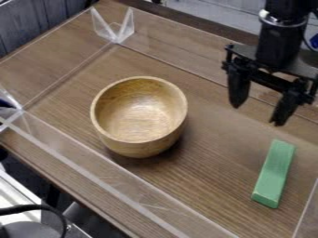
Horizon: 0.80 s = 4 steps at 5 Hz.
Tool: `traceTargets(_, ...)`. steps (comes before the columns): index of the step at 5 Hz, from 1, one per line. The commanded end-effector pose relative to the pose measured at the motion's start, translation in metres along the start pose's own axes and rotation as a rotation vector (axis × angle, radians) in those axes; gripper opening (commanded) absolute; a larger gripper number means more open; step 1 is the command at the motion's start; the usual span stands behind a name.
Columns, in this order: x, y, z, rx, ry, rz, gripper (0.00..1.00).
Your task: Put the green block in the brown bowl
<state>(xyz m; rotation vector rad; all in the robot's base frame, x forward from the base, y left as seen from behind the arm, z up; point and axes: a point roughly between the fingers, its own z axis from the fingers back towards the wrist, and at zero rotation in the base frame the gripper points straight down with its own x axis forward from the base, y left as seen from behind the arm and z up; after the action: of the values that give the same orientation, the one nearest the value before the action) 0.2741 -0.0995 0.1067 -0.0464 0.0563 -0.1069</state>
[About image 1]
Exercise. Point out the clear acrylic left bracket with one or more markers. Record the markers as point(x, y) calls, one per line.
point(10, 109)

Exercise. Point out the green rectangular block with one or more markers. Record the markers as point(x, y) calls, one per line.
point(272, 174)

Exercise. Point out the clear acrylic front wall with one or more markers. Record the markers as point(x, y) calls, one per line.
point(140, 209)

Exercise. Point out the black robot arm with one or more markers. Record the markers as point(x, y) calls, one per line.
point(283, 22)

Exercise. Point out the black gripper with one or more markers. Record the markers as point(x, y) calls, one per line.
point(292, 79)

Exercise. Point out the brown wooden bowl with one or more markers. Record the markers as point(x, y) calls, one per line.
point(137, 114)

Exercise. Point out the clear acrylic corner bracket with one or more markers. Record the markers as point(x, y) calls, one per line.
point(115, 32)

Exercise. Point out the grey metal stand base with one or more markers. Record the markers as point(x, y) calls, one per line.
point(32, 229)

